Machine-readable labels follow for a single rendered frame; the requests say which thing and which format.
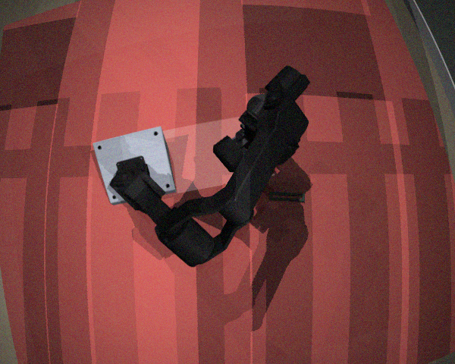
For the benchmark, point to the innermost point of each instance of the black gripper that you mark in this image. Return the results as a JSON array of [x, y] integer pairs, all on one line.
[[230, 153]]

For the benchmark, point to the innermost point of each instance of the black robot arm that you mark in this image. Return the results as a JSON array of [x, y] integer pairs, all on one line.
[[279, 123]]

